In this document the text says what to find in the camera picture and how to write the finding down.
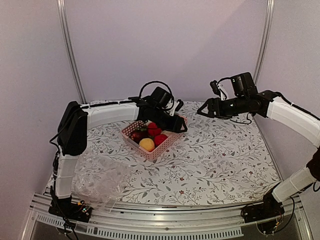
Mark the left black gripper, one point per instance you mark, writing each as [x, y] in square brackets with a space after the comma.
[175, 126]

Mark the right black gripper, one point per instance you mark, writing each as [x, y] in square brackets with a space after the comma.
[211, 102]

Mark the yellow lemon toy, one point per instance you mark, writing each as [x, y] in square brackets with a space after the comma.
[147, 144]

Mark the pink perforated plastic basket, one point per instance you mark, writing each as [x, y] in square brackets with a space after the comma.
[150, 156]

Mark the clear zip top bag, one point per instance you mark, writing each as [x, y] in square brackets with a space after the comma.
[99, 180]

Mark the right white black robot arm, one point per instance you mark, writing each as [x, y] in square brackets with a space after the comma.
[274, 106]

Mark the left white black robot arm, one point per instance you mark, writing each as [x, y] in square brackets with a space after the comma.
[160, 107]

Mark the red apple toy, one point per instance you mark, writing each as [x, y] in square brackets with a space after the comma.
[159, 139]

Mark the floral patterned table mat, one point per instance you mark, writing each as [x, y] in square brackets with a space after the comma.
[215, 162]

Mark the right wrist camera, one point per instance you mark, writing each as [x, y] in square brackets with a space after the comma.
[219, 90]

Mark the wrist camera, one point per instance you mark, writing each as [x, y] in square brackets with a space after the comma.
[219, 90]
[177, 105]

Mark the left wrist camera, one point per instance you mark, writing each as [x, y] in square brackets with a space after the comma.
[177, 105]

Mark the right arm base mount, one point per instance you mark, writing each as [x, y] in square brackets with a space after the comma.
[266, 215]

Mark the right aluminium vertical post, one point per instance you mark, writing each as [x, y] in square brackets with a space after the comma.
[264, 40]

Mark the aluminium vertical post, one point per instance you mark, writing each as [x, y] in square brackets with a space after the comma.
[264, 40]
[61, 7]

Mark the aluminium front rail frame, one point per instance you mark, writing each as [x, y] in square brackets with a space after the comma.
[133, 221]

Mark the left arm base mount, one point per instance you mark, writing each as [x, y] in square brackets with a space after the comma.
[72, 211]

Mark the left aluminium vertical post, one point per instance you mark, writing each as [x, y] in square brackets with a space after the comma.
[61, 7]

